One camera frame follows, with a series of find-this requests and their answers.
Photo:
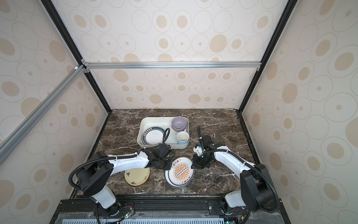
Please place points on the black corner frame post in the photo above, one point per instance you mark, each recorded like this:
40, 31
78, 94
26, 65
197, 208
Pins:
55, 17
289, 8

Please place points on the light blue mug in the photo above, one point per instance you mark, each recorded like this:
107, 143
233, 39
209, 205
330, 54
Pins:
183, 138

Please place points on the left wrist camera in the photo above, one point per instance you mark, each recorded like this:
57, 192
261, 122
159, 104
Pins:
162, 151

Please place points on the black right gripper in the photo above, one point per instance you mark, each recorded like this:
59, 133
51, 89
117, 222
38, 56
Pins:
195, 164

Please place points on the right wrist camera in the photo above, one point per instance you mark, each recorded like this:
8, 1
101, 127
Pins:
205, 144

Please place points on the yellow plate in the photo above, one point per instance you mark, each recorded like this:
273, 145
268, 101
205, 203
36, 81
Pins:
137, 177

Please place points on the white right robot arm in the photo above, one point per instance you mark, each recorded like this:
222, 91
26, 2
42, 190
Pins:
257, 189

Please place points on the aluminium rail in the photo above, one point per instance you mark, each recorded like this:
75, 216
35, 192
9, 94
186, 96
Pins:
174, 65
15, 138

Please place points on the aluminium rail left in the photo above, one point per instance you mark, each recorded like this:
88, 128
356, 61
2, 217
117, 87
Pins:
15, 138

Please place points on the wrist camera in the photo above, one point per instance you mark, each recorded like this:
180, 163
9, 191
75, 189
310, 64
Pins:
162, 151
205, 144

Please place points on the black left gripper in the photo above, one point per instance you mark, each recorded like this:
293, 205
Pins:
168, 167

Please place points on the white pink bottom plate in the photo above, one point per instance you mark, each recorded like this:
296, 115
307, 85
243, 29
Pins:
181, 172

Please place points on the black corner frame post right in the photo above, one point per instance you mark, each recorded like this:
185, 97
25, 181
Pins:
289, 8

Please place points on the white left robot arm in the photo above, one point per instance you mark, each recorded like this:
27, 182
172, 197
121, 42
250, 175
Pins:
92, 176

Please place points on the aluminium rail back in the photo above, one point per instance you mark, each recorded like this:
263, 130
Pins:
174, 65

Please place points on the purple bowl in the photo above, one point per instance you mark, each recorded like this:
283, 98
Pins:
179, 124

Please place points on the green red rimmed plate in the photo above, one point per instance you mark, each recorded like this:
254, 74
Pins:
155, 135

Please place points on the black corner frame post left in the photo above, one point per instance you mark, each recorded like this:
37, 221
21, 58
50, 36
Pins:
55, 17

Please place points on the white plastic bin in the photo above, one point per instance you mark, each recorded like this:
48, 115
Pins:
163, 122

